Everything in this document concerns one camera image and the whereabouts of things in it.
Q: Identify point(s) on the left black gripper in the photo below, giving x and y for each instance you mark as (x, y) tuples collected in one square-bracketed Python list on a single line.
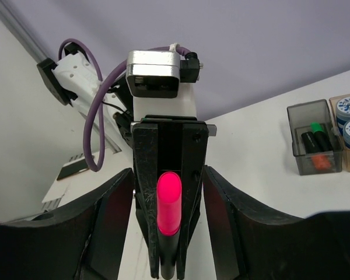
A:
[(147, 137)]

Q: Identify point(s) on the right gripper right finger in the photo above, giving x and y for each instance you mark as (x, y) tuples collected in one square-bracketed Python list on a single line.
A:
[(251, 240)]

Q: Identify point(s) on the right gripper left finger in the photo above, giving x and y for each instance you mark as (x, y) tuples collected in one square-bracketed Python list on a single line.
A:
[(83, 239)]

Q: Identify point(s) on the pink highlighter cap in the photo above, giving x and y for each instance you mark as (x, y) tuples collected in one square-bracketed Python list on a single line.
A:
[(169, 195)]

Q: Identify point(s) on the pink tip black highlighter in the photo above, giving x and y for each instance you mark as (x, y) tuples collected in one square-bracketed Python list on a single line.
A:
[(168, 253)]

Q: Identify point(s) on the orange cap highlighter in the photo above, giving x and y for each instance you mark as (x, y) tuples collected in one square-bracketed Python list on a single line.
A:
[(320, 162)]

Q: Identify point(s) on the green cap highlighter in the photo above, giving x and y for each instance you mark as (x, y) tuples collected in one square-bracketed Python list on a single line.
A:
[(321, 137)]

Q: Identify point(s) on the blue white round jar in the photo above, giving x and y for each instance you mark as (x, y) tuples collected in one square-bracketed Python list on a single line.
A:
[(342, 110)]

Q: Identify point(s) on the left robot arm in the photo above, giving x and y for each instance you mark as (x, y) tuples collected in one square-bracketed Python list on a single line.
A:
[(113, 96)]

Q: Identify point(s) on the smoky grey plastic tray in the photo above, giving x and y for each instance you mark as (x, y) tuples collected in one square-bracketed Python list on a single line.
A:
[(300, 116)]

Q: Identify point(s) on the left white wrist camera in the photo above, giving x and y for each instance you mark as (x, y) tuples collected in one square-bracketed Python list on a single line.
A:
[(161, 82)]

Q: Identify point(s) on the aluminium side rail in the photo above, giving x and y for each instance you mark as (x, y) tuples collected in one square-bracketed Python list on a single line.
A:
[(26, 41)]

